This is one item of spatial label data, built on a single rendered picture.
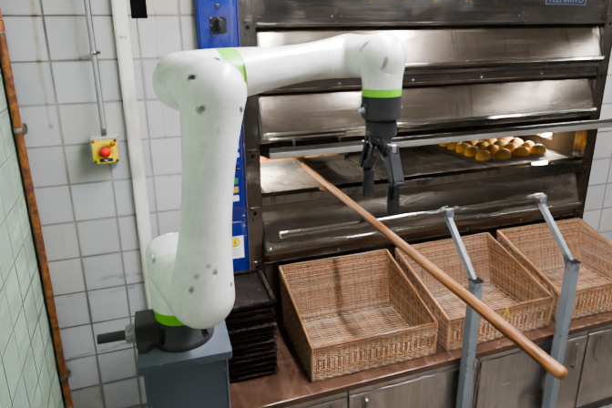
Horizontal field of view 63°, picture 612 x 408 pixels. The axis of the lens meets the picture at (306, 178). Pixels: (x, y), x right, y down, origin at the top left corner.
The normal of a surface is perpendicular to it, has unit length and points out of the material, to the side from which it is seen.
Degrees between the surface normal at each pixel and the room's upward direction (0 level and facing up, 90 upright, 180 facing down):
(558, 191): 70
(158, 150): 90
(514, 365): 90
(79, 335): 90
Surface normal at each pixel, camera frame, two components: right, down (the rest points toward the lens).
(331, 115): 0.31, -0.06
